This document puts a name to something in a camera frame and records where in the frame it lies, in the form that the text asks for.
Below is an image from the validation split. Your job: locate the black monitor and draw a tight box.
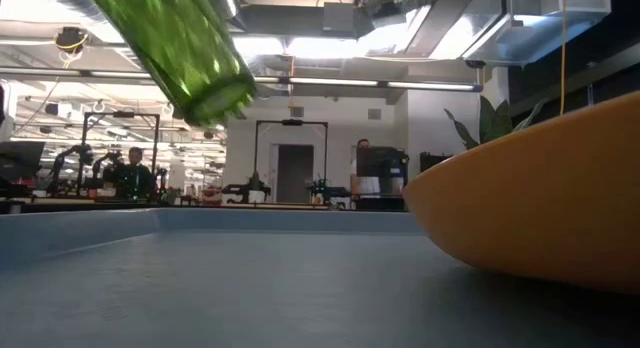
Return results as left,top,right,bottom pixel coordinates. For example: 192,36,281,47
355,146,409,179
0,140,46,182

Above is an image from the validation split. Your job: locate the dark door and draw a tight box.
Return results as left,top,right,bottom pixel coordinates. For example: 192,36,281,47
276,143,315,205

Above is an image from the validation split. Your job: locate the green leafy plant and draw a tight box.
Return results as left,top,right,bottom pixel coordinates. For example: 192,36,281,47
443,95,546,152

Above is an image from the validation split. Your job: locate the linear ceiling light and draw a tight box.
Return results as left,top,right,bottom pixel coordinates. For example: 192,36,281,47
0,66,154,85
253,75,484,94

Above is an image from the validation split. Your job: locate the yellow cable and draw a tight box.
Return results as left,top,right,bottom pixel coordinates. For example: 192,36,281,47
558,0,569,117

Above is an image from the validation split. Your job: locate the black yellow cord reel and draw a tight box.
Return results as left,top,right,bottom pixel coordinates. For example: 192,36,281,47
53,26,90,55

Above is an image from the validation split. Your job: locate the black cabinet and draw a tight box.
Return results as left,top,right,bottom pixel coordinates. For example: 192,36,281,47
419,151,454,175

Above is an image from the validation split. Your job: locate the black rig frame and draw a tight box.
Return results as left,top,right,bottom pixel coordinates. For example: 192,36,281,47
254,118,330,205
78,111,161,199

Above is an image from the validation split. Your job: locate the grey ceiling box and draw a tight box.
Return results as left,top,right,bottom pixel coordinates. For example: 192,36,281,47
322,1,358,37

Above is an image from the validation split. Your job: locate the silver rectangular duct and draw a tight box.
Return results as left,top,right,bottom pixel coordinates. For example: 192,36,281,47
462,0,612,68

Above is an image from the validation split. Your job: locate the orange plate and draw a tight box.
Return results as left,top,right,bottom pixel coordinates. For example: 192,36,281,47
402,91,640,295

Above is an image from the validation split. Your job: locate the green faceted plastic cup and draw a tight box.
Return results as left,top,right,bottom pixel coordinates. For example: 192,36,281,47
84,0,257,128

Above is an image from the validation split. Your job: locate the person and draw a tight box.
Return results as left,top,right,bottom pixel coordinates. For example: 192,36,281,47
349,137,407,200
113,146,155,201

